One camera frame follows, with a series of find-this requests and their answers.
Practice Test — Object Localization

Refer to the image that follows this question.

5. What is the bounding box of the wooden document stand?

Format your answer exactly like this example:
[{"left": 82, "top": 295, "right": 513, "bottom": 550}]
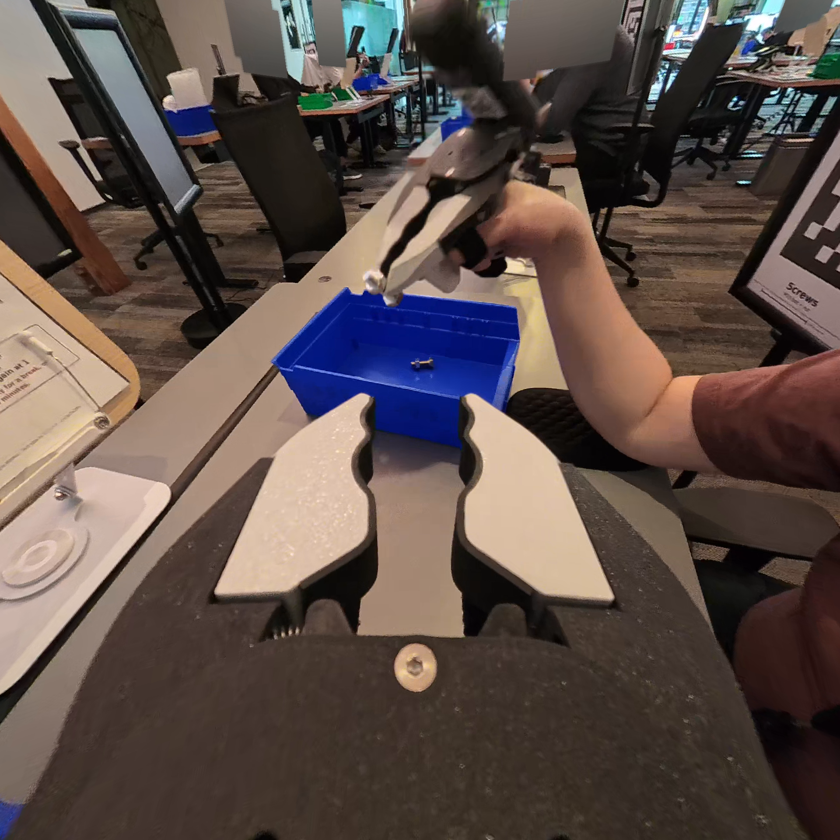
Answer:
[{"left": 0, "top": 239, "right": 173, "bottom": 697}]

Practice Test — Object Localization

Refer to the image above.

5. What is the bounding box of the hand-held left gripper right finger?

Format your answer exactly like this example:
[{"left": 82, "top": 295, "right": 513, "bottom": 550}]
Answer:
[{"left": 456, "top": 394, "right": 616, "bottom": 608}]

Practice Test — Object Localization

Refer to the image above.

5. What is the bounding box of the person's right hand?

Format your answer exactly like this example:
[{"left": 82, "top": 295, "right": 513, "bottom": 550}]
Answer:
[{"left": 482, "top": 180, "right": 593, "bottom": 278}]

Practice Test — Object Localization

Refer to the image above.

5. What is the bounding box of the printed paper sheet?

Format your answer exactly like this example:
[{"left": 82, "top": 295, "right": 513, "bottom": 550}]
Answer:
[{"left": 0, "top": 272, "right": 131, "bottom": 490}]

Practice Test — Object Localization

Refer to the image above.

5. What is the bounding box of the black wrist rest pad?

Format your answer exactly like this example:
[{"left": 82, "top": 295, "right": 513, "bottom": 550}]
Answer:
[{"left": 507, "top": 387, "right": 651, "bottom": 472}]

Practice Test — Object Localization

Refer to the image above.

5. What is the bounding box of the white foam block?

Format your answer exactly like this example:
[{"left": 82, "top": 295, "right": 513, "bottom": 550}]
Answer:
[{"left": 164, "top": 69, "right": 201, "bottom": 109}]

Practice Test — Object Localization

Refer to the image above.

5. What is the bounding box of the grey trash bin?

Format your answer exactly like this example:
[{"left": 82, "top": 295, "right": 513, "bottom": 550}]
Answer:
[{"left": 751, "top": 134, "right": 815, "bottom": 198}]

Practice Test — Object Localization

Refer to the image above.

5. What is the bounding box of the black framed marker sign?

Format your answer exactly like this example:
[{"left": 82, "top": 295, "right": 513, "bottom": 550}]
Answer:
[{"left": 728, "top": 118, "right": 840, "bottom": 368}]

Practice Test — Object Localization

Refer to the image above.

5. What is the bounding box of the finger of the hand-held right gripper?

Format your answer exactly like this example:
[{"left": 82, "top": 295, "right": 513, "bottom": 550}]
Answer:
[
  {"left": 379, "top": 176, "right": 438, "bottom": 278},
  {"left": 386, "top": 196, "right": 501, "bottom": 298}
]

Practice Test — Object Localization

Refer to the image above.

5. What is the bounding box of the person's right forearm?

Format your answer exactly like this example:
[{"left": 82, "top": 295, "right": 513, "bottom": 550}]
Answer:
[{"left": 538, "top": 217, "right": 716, "bottom": 473}]

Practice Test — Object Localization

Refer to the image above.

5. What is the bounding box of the black office chair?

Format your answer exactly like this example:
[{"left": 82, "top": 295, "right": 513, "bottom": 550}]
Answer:
[
  {"left": 211, "top": 92, "right": 349, "bottom": 283},
  {"left": 49, "top": 75, "right": 224, "bottom": 270},
  {"left": 584, "top": 23, "right": 746, "bottom": 288}
]

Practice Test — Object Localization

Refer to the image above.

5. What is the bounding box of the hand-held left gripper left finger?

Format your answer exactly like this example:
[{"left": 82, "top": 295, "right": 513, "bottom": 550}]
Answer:
[{"left": 213, "top": 394, "right": 378, "bottom": 605}]

